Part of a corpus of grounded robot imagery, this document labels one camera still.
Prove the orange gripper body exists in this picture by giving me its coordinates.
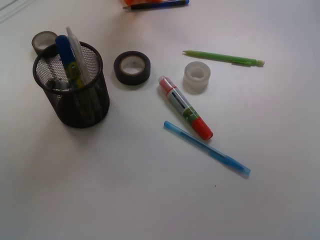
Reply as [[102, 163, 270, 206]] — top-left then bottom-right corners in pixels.
[[124, 0, 160, 6]]

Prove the blue capped marker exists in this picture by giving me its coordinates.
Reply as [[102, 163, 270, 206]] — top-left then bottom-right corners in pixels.
[[55, 35, 84, 90]]

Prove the red capped marker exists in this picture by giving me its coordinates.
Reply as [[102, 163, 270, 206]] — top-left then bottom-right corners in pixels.
[[158, 76, 213, 141]]

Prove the dark blue pen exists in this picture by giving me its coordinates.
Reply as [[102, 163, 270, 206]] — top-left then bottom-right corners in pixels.
[[123, 0, 190, 11]]

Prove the white pen in holder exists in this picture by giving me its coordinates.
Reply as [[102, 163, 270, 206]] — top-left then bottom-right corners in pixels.
[[66, 26, 91, 84]]

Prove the black mesh pen holder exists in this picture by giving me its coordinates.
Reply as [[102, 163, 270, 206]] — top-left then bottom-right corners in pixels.
[[32, 42, 110, 128]]

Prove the grey pen in holder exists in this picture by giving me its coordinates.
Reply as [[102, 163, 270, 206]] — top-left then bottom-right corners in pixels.
[[46, 78, 71, 91]]

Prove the light blue ballpoint pen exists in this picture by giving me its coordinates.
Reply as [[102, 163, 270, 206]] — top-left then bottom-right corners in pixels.
[[163, 121, 251, 177]]

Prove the black tape roll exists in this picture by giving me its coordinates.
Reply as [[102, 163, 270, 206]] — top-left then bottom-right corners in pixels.
[[113, 51, 151, 86]]

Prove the grey tape roll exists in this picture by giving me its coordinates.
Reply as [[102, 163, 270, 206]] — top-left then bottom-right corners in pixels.
[[31, 31, 58, 55]]

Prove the clear tape roll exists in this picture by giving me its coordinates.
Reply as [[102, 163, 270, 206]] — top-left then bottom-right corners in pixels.
[[182, 61, 211, 94]]

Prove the green mechanical pencil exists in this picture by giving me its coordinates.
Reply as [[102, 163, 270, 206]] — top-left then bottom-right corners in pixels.
[[183, 50, 265, 67]]

